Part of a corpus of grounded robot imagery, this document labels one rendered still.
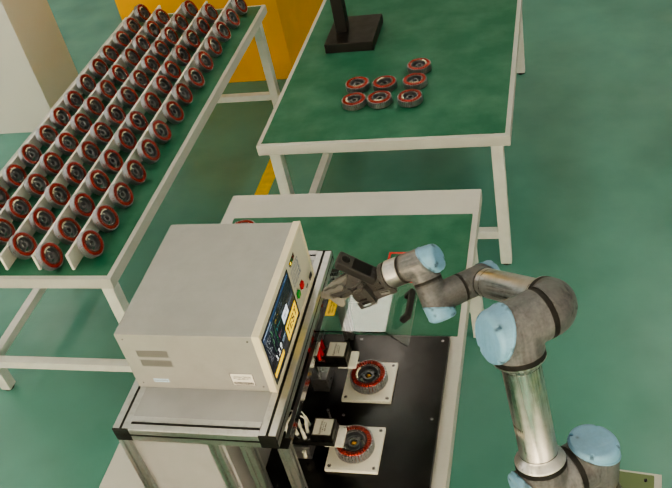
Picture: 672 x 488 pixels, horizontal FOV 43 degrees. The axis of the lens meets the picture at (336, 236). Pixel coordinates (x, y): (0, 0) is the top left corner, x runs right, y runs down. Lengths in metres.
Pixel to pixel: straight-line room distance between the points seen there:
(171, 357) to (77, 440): 1.74
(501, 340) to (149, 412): 0.97
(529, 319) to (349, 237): 1.47
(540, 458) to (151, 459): 1.02
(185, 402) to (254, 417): 0.20
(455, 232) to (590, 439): 1.22
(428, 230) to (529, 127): 1.95
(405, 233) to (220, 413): 1.21
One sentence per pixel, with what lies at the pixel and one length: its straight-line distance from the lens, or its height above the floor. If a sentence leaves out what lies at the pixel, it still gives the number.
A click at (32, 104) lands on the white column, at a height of 0.22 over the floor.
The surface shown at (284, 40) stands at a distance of 5.74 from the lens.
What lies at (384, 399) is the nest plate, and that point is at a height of 0.78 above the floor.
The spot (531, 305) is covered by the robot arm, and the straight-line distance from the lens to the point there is 1.82.
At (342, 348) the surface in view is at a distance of 2.53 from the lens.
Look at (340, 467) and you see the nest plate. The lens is 2.45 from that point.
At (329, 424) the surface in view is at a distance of 2.43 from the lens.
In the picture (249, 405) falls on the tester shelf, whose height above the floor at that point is 1.11.
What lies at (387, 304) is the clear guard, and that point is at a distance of 2.42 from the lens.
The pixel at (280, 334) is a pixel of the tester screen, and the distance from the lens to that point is 2.21.
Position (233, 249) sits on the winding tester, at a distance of 2.34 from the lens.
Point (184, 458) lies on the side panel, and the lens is 2.33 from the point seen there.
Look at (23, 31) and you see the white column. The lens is 5.92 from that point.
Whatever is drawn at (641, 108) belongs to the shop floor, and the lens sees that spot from 5.09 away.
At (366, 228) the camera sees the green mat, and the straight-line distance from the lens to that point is 3.19.
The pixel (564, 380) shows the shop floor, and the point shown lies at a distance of 3.59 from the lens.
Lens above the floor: 2.74
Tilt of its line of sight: 39 degrees down
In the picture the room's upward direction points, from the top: 14 degrees counter-clockwise
